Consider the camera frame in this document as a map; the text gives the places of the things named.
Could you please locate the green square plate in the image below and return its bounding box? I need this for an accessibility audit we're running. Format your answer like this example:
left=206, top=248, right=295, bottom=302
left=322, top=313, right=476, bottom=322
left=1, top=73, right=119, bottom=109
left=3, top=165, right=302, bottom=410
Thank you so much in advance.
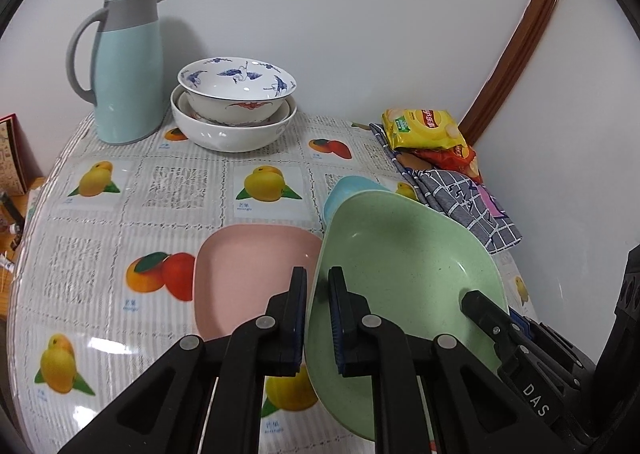
left=305, top=191, right=508, bottom=440

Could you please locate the blue square plate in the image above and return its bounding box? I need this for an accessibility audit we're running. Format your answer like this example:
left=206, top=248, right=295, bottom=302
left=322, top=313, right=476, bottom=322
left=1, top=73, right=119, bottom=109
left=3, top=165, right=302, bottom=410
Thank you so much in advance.
left=323, top=175, right=388, bottom=225

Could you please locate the pink square plate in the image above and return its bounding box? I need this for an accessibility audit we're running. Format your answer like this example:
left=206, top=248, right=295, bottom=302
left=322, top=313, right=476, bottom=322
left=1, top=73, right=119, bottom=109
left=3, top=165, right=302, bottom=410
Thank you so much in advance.
left=193, top=224, right=321, bottom=340

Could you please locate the grey checked cloth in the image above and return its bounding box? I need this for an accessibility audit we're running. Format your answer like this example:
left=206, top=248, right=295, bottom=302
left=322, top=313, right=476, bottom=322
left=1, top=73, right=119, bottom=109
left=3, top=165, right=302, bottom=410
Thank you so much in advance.
left=369, top=123, right=522, bottom=255

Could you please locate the red chips bag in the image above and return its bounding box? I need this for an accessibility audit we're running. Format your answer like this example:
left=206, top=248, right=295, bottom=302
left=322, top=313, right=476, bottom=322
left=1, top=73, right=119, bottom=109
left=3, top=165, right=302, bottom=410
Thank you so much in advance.
left=410, top=144, right=484, bottom=184

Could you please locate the fruit print tablecloth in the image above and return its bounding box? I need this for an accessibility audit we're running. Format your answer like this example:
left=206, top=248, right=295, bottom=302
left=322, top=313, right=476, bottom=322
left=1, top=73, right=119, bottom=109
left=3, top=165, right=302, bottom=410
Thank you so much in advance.
left=9, top=113, right=535, bottom=453

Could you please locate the large white porcelain bowl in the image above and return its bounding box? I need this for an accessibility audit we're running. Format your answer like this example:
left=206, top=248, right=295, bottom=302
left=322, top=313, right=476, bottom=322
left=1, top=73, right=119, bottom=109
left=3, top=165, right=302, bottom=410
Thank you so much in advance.
left=170, top=85, right=297, bottom=154

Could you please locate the yellow chips bag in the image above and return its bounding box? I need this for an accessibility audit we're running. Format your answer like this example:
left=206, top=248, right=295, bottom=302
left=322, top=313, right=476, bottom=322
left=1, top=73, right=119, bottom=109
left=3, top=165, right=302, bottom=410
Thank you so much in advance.
left=382, top=109, right=466, bottom=151

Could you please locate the blue patterned porcelain bowl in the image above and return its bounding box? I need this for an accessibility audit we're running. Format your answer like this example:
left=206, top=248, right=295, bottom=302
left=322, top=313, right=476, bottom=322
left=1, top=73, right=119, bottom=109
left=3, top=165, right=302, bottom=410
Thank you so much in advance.
left=177, top=56, right=297, bottom=125

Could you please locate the light blue thermos jug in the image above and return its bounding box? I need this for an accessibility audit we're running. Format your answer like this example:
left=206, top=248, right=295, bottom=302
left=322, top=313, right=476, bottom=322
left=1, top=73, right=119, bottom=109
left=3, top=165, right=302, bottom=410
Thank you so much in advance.
left=65, top=0, right=166, bottom=145

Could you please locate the brown wooden door frame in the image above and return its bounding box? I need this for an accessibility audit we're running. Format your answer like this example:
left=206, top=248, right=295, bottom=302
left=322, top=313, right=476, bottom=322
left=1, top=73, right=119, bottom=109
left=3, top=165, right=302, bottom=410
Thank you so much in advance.
left=460, top=0, right=559, bottom=146

